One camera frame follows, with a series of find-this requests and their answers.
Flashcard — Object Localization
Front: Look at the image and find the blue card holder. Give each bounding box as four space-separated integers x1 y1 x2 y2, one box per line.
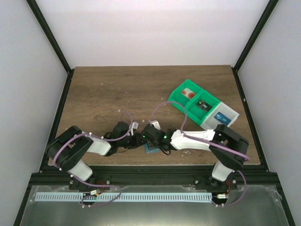
144 144 160 154

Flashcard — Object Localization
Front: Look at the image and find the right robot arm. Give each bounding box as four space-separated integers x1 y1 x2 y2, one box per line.
142 124 250 182

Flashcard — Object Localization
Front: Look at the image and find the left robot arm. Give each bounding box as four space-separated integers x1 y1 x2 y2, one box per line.
45 121 146 182

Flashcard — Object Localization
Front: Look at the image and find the black card in bin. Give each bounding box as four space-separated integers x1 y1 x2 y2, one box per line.
197 100 212 112

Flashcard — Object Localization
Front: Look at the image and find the red white card in bin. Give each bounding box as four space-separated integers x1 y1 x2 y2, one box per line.
181 88 195 100

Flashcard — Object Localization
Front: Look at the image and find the blue card in bin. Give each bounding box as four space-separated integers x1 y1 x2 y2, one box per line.
214 112 231 126

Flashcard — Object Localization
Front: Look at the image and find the green bin far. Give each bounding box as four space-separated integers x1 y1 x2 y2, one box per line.
168 79 203 107

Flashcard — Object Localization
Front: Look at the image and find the green bin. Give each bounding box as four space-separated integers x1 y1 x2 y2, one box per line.
168 79 203 107
182 88 221 126

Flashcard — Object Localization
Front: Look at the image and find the green bin middle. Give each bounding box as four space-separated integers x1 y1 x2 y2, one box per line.
182 88 221 126

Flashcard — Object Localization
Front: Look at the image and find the white bin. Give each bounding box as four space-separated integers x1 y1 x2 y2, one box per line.
200 102 239 130

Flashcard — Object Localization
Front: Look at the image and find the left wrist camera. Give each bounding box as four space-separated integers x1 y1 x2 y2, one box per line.
130 121 139 136

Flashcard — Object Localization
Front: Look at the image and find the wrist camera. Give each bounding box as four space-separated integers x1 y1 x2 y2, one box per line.
130 121 139 136
150 121 161 130

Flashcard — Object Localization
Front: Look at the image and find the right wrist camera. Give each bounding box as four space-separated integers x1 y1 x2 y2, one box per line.
150 121 161 130

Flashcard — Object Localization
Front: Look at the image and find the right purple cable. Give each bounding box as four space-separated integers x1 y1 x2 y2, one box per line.
149 101 251 208

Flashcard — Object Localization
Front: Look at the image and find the purple cable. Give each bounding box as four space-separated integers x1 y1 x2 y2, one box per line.
149 101 251 208
52 111 134 208

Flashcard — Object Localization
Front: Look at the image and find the black aluminium front rail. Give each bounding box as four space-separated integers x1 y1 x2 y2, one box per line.
29 165 280 186

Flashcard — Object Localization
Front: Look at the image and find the white slotted cable duct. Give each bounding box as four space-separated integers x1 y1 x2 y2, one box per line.
34 192 212 202

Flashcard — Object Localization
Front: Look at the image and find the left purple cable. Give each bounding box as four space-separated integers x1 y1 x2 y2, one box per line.
52 111 134 208

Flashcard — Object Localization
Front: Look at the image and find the left black frame post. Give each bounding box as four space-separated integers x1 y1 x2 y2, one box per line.
25 0 72 73

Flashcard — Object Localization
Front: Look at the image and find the black frame post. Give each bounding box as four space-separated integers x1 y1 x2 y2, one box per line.
25 0 72 73
231 0 279 71

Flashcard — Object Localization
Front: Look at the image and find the right black frame post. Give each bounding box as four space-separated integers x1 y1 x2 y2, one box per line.
231 0 279 71

